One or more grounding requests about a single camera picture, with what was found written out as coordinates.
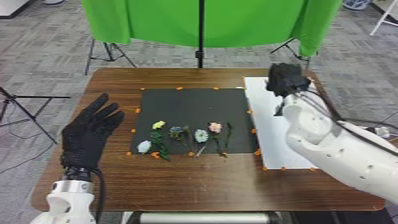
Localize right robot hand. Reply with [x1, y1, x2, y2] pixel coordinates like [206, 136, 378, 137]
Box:
[264, 62, 312, 98]

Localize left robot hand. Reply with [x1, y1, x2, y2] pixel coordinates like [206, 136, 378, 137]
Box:
[60, 93, 126, 172]

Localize black stand legs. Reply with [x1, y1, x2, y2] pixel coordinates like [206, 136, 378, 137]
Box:
[83, 37, 138, 76]
[268, 36, 312, 69]

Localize white flower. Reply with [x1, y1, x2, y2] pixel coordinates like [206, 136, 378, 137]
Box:
[134, 139, 154, 155]

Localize yellow flower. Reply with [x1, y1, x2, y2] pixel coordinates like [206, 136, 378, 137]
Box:
[149, 120, 172, 162]

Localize black tripod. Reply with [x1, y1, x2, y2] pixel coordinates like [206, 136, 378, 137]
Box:
[0, 86, 72, 145]

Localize green sprig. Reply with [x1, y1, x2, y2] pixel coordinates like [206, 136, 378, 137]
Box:
[222, 122, 234, 144]
[181, 125, 195, 153]

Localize white sheet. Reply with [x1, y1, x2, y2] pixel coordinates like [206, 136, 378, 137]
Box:
[243, 76, 321, 171]

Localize dark mat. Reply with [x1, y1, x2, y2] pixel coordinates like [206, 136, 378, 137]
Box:
[127, 87, 261, 155]

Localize black stand pole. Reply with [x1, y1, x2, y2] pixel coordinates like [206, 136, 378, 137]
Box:
[193, 0, 206, 69]

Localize pale blue flower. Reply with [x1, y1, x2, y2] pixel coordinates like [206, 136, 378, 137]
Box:
[191, 128, 211, 158]

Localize pink flower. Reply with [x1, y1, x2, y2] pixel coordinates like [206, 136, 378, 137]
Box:
[206, 121, 229, 158]

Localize white stand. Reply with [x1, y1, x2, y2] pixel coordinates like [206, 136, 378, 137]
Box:
[367, 2, 398, 37]

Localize blue white vase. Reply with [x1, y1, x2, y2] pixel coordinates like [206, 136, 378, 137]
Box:
[341, 0, 373, 11]

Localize pale grey bar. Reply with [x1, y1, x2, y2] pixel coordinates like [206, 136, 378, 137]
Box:
[136, 213, 271, 224]

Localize black cable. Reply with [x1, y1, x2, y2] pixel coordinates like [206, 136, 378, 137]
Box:
[88, 167, 108, 222]

